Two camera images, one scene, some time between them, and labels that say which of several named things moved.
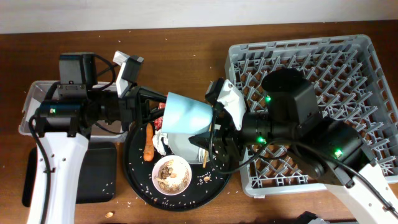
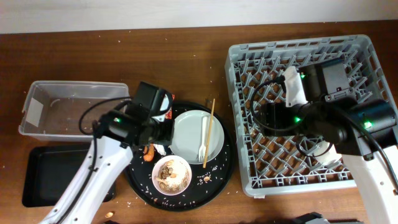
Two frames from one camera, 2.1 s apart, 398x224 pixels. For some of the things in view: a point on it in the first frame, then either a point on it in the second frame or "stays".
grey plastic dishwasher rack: (353, 87) stays
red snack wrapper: (158, 122) → (168, 114)
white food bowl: (171, 175) stays
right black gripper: (226, 135) → (273, 119)
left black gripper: (134, 106) → (166, 138)
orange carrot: (149, 151) stays
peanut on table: (109, 214) stays
